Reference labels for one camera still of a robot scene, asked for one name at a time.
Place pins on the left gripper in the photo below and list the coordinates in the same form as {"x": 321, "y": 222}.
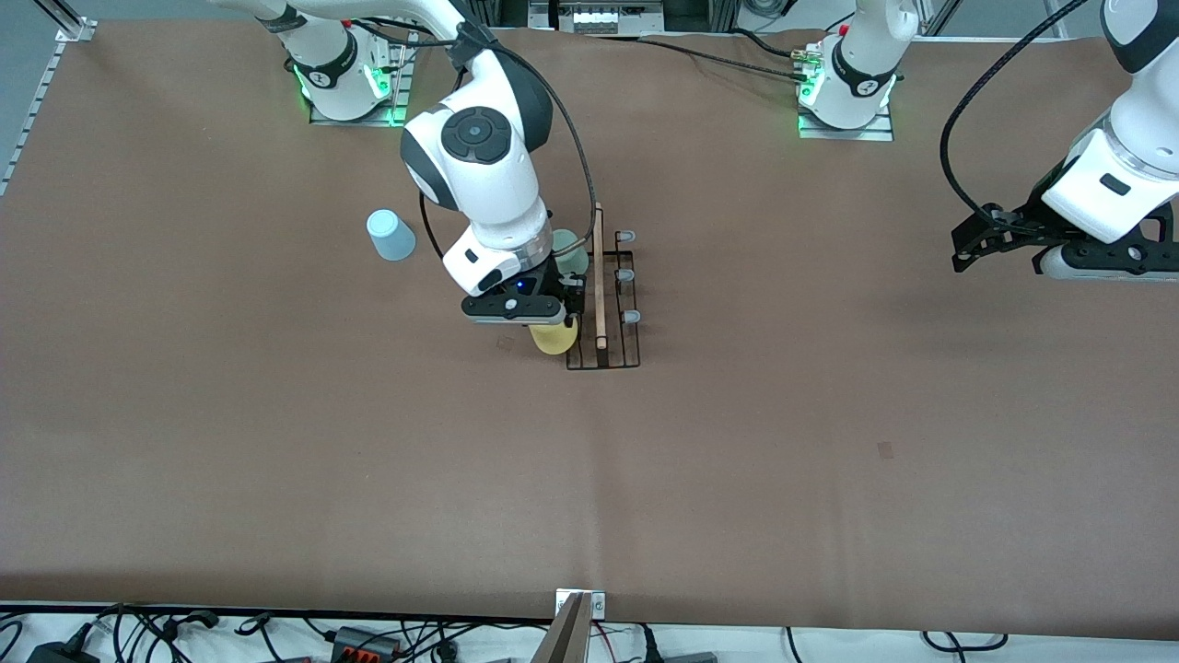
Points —
{"x": 1033, "y": 224}

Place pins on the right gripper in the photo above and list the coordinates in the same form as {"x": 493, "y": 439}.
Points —
{"x": 554, "y": 279}

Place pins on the pale green plastic cup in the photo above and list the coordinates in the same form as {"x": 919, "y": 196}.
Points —
{"x": 571, "y": 253}

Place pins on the yellow plastic cup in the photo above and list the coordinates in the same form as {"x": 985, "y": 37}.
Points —
{"x": 553, "y": 339}

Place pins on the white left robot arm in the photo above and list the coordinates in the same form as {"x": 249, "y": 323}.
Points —
{"x": 1147, "y": 101}

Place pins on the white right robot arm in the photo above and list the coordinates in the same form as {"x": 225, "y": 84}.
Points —
{"x": 479, "y": 175}

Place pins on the light blue plastic cup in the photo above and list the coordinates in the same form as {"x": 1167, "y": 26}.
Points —
{"x": 391, "y": 237}

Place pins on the brown table mat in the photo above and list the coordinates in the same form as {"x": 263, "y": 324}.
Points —
{"x": 645, "y": 460}

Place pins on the white power strip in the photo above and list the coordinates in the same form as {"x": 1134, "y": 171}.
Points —
{"x": 608, "y": 18}

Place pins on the black orange connector block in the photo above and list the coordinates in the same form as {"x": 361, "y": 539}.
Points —
{"x": 364, "y": 643}

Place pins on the black power adapter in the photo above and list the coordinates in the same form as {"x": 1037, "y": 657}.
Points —
{"x": 60, "y": 654}

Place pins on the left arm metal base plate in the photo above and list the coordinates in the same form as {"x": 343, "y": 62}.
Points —
{"x": 847, "y": 134}

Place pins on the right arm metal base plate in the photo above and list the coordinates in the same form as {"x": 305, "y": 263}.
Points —
{"x": 399, "y": 87}

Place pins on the small metal edge bracket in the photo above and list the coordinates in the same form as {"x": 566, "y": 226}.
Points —
{"x": 597, "y": 603}

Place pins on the brown slanted post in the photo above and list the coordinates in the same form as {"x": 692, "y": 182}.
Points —
{"x": 564, "y": 640}

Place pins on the aluminium side rail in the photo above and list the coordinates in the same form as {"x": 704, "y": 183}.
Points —
{"x": 32, "y": 115}

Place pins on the aluminium frame profile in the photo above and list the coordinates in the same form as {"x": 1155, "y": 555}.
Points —
{"x": 69, "y": 23}

